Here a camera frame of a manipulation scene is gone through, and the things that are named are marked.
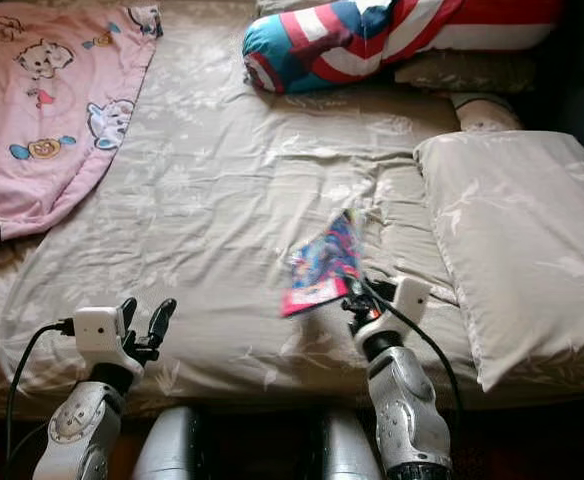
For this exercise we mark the colourful comic book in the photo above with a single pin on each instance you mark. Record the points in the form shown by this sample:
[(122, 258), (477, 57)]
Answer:
[(324, 266)]

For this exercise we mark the large beige floral pillow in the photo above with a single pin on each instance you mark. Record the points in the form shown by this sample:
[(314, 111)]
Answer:
[(522, 250)]

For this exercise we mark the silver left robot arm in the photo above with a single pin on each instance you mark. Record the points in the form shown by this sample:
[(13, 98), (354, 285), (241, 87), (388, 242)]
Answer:
[(82, 430)]

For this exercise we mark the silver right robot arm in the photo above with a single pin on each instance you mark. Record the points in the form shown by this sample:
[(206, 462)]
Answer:
[(410, 410)]

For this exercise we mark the grey left robot leg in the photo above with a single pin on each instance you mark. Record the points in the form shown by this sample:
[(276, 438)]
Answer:
[(172, 445)]

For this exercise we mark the grey robot leg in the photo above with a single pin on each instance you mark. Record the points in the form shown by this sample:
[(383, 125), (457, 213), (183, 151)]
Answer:
[(347, 448), (172, 445)]

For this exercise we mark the bed with beige floral sheet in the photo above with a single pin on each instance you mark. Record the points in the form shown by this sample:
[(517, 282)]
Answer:
[(222, 220)]

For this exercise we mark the grey right robot leg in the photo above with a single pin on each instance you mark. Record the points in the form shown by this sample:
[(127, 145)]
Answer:
[(347, 448)]

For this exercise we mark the small beige rolled pillow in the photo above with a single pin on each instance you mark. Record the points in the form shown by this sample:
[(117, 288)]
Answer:
[(487, 113)]

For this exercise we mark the pink cartoon print blanket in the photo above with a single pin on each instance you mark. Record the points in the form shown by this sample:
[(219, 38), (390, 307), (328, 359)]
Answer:
[(42, 120)]

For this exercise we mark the red white blue striped bolster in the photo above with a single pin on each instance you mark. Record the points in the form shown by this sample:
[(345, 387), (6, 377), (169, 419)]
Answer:
[(402, 38)]

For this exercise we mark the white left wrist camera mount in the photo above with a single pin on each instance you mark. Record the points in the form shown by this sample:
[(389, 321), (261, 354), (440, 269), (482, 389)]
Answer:
[(100, 332)]

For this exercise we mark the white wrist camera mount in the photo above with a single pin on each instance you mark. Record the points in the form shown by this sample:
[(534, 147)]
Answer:
[(100, 332), (412, 297)]

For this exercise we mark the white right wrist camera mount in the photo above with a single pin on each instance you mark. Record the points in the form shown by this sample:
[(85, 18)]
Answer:
[(412, 297)]

